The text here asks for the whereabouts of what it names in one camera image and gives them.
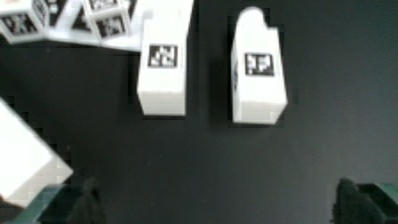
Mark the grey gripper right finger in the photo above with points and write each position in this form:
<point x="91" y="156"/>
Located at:
<point x="366" y="203"/>

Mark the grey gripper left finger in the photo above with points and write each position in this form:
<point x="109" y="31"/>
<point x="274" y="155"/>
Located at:
<point x="66" y="205"/>

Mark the white chair leg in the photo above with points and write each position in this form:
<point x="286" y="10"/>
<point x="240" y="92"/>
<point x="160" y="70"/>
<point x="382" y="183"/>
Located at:
<point x="162" y="70"/>
<point x="260" y="99"/>

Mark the white chair leg front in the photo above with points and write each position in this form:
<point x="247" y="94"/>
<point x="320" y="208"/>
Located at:
<point x="260" y="99"/>

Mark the white tagged flat plate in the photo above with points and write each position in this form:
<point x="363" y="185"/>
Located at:
<point x="70" y="30"/>

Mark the white tagged cube left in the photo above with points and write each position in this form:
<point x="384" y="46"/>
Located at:
<point x="23" y="20"/>

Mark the white tagged cube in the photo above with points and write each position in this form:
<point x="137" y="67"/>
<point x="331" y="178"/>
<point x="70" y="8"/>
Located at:
<point x="109" y="16"/>
<point x="23" y="20"/>

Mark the white tagged cube right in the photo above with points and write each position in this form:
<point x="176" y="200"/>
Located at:
<point x="109" y="16"/>

